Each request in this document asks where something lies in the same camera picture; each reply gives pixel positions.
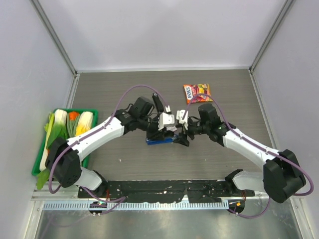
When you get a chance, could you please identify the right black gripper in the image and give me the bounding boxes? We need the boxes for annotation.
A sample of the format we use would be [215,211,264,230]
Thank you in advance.
[173,118,210,147]

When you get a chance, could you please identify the small staple box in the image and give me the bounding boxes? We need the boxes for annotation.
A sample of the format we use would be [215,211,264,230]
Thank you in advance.
[166,126,177,132]

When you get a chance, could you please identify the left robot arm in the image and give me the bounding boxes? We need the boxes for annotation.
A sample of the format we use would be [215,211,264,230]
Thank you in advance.
[45,96,175,199]

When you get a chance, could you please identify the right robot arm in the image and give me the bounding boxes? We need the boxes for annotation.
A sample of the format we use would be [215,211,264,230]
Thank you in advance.
[176,103,306,203]

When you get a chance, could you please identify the Fox's candy bag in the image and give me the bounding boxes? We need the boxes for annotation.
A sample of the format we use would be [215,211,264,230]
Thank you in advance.
[183,83,213,104]

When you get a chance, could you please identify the toy napa cabbage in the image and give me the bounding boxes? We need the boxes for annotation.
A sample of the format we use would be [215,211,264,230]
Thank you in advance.
[75,112,94,136]

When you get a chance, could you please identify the toy green beans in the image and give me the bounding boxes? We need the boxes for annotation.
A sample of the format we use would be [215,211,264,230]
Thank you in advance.
[66,115,80,138]

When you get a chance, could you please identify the toy carrot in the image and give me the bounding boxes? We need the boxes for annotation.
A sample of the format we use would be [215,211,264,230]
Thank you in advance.
[68,111,79,121]

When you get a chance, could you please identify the toy bok choy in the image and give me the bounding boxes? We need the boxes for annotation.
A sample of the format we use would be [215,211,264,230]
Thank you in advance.
[36,109,67,190]

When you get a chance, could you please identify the green plastic tray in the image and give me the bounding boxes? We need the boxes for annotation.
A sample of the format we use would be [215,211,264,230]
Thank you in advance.
[31,109,98,176]

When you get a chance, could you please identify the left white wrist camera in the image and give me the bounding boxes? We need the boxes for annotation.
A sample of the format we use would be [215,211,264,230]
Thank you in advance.
[158,113,175,130]

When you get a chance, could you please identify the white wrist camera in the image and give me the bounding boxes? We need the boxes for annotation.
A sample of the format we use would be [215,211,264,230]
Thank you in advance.
[158,113,175,130]
[176,110,188,125]

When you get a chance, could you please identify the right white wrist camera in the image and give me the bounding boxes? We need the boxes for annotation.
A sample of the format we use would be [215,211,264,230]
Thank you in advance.
[176,110,188,125]

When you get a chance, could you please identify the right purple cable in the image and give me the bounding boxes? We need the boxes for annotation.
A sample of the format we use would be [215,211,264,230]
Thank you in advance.
[184,93,314,196]

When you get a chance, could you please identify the purple cable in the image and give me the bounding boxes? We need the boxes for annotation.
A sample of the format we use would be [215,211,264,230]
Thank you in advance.
[47,85,171,194]
[184,93,314,196]

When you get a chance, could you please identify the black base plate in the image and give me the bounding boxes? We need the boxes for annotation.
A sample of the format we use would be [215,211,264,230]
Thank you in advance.
[77,179,255,204]

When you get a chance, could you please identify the slotted cable duct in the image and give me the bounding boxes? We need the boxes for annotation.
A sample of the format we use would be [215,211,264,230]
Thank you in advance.
[42,200,229,211]

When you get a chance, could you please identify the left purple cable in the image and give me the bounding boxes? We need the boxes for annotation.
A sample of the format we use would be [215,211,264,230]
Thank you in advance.
[47,85,171,194]

